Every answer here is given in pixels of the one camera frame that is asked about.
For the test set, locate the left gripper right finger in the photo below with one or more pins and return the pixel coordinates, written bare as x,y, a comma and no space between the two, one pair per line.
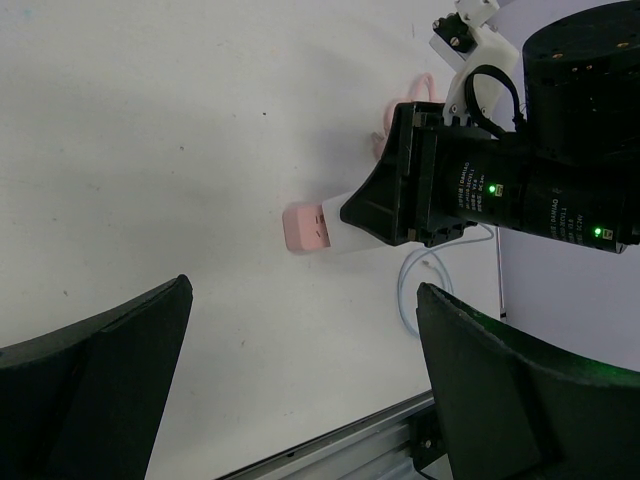
511,406

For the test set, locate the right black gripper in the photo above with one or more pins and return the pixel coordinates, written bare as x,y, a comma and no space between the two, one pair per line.
433,182

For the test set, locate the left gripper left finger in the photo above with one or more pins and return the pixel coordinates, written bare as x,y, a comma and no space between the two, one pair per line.
86,401

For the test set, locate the white plug adapter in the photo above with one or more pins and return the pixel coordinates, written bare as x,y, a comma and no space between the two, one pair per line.
345,238

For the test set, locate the pink power strip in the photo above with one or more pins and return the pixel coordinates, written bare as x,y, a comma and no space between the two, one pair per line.
305,228

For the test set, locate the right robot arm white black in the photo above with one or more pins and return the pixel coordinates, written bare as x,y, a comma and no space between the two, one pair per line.
542,139

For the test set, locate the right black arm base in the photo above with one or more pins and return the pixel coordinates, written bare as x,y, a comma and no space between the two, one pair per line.
426,444

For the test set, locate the aluminium front rail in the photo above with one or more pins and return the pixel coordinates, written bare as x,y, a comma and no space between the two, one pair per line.
374,447

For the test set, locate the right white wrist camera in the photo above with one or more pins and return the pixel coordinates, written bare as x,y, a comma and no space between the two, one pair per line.
466,39

